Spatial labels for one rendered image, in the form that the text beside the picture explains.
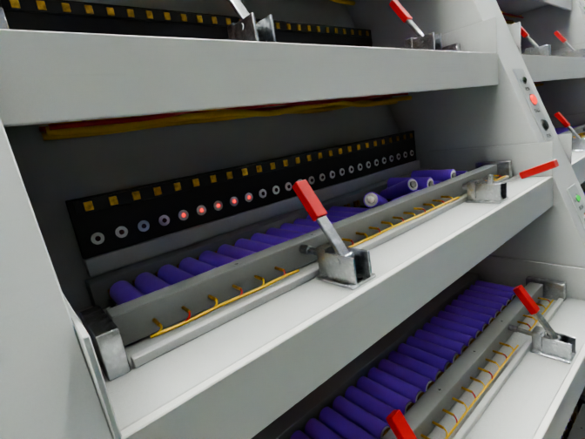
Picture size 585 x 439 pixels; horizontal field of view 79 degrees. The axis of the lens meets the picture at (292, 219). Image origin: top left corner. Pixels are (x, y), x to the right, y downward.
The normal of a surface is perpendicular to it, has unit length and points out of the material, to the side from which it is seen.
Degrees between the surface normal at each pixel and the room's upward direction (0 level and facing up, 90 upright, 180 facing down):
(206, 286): 110
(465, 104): 90
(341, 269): 90
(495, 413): 20
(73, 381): 90
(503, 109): 90
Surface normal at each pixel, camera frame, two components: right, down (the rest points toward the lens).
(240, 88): 0.64, 0.07
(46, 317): 0.54, -0.27
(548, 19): -0.75, 0.26
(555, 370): -0.16, -0.96
